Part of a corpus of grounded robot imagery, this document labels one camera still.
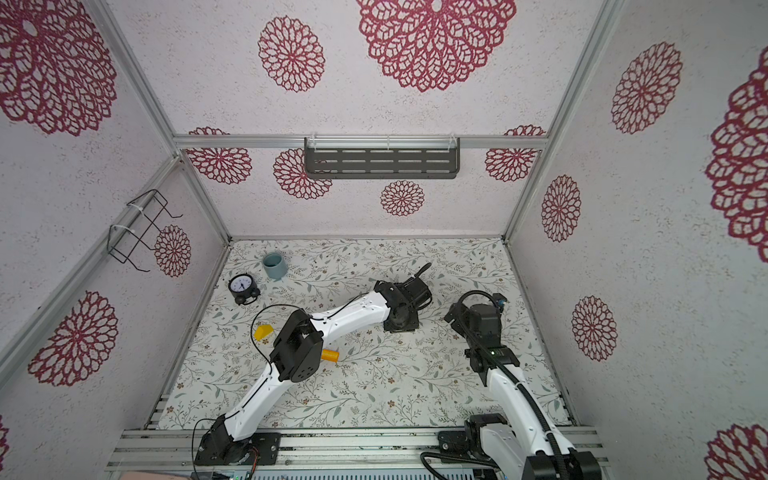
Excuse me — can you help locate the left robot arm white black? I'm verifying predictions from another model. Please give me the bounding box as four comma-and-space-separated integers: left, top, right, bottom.
193, 277, 432, 467

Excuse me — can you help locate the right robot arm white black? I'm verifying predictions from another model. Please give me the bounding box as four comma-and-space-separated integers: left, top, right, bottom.
445, 300, 603, 479

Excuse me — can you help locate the orange cylinder block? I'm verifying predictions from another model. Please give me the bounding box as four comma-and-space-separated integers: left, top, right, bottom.
321, 349, 340, 363

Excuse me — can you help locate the yellow house-shaped block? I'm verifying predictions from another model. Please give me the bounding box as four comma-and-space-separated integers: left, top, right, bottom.
252, 324, 274, 342

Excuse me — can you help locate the teal ceramic cup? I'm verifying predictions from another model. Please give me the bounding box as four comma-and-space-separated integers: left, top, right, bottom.
262, 251, 288, 281

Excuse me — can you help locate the black alarm clock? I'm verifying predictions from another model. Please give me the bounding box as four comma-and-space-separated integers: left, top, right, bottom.
228, 273, 261, 305

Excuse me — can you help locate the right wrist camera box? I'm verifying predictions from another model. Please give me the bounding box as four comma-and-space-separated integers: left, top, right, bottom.
468, 293, 507, 337

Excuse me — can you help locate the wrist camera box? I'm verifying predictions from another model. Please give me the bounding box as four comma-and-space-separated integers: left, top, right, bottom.
396, 277, 432, 311
468, 293, 507, 337

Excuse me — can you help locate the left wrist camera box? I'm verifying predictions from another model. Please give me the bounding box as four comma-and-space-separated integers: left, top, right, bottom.
396, 277, 432, 311

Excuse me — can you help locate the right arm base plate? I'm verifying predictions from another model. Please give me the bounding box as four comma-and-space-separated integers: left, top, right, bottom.
437, 430, 473, 457

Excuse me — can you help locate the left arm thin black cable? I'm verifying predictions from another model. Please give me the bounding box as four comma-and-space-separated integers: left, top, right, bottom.
190, 302, 301, 475

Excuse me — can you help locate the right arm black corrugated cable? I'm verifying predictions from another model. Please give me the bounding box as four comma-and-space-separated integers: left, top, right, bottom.
419, 290, 571, 480

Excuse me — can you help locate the dark grey wall shelf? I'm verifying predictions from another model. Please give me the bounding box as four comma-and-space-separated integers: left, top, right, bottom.
303, 137, 461, 180

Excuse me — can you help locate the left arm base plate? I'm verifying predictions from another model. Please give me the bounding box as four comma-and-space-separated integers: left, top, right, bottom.
193, 432, 281, 467

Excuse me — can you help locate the aluminium front rail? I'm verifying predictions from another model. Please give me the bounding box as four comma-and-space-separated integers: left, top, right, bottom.
107, 427, 612, 475

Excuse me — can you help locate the black wire wall rack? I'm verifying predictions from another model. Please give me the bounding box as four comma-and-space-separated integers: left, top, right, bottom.
106, 189, 182, 273

